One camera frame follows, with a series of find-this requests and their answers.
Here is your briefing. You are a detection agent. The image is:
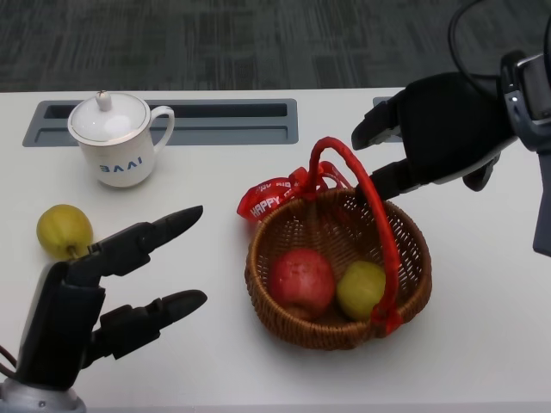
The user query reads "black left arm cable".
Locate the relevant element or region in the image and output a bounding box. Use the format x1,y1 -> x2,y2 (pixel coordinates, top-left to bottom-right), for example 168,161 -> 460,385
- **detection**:
0,342 -> 19,376

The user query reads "yellow-green pear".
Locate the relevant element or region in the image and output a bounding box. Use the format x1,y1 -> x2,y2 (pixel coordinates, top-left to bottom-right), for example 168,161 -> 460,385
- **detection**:
35,203 -> 95,262
336,260 -> 387,322

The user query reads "red printed ribbon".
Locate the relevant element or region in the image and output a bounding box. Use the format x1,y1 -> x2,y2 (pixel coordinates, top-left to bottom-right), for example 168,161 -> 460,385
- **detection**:
237,160 -> 350,225

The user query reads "wicker basket with red handle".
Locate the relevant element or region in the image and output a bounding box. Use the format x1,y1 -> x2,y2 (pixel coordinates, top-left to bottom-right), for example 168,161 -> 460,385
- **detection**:
245,136 -> 433,352

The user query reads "white mug lid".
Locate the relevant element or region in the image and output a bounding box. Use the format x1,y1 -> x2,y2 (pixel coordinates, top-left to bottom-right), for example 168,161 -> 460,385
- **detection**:
67,89 -> 152,145

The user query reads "grey table cable tray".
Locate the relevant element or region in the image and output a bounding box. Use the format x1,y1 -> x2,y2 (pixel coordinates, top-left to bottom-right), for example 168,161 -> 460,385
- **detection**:
21,98 -> 300,149

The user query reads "red apple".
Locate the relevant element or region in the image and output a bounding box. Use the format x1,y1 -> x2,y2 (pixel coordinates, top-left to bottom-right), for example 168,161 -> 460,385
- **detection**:
269,248 -> 337,320

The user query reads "white mug with blue letters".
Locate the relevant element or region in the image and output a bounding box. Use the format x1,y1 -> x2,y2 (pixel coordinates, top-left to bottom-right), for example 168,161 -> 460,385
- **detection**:
67,89 -> 176,189

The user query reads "grey round table grommet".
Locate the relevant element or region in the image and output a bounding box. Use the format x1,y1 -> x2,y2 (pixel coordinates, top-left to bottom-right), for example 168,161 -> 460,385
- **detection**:
371,96 -> 409,109

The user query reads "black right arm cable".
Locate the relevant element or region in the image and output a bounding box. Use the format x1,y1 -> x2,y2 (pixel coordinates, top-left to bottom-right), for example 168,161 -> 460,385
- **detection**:
447,0 -> 551,83

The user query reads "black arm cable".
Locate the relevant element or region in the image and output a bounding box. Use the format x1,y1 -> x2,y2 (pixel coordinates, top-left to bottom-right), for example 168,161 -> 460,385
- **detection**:
0,342 -> 19,376
447,0 -> 551,83

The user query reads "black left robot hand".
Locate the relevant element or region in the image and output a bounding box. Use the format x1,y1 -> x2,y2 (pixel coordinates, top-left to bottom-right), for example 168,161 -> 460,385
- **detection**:
16,205 -> 209,391

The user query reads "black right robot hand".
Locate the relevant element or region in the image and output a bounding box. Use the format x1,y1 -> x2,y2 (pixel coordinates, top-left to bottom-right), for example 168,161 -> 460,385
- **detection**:
350,71 -> 518,203

